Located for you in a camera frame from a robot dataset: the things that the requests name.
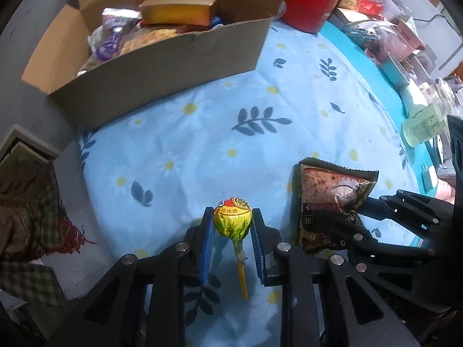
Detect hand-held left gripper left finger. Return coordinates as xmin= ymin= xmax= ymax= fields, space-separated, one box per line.
xmin=47 ymin=207 xmax=217 ymax=347

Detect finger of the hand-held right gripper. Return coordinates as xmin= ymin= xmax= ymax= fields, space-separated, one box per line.
xmin=315 ymin=211 xmax=445 ymax=272
xmin=356 ymin=190 xmax=453 ymax=248

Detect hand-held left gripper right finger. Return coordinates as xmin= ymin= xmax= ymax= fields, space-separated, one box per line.
xmin=250 ymin=207 xmax=420 ymax=347

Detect yellow green lollipop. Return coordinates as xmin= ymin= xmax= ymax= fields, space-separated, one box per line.
xmin=213 ymin=197 xmax=253 ymax=300

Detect dark brown snack packet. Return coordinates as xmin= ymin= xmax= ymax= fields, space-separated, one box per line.
xmin=294 ymin=157 xmax=380 ymax=255

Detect brown cardboard box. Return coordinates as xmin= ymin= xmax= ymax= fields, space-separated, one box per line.
xmin=21 ymin=0 xmax=288 ymax=132

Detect clear noodle snack packet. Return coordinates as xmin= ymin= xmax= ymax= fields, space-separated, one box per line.
xmin=119 ymin=25 xmax=196 ymax=56

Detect purple silver snack packet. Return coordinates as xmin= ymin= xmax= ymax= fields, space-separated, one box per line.
xmin=78 ymin=7 xmax=143 ymax=76

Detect small gold box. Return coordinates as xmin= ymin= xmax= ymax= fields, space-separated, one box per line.
xmin=138 ymin=0 xmax=221 ymax=27

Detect white charger case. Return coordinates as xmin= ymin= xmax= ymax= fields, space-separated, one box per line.
xmin=421 ymin=166 xmax=440 ymax=190

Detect pale green liquid bottle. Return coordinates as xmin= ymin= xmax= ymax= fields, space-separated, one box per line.
xmin=401 ymin=106 xmax=449 ymax=148

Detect blue floral tablecloth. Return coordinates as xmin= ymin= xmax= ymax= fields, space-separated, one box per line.
xmin=78 ymin=18 xmax=422 ymax=347

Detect brown patterned cloth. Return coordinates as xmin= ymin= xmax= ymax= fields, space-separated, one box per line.
xmin=0 ymin=159 xmax=96 ymax=311

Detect stacked wooden frames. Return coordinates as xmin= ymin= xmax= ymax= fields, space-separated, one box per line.
xmin=0 ymin=125 xmax=60 ymax=169

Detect red paper packet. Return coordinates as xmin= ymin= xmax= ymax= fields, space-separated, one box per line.
xmin=356 ymin=0 xmax=386 ymax=17

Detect red canister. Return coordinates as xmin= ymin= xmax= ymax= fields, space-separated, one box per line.
xmin=281 ymin=0 xmax=345 ymax=34

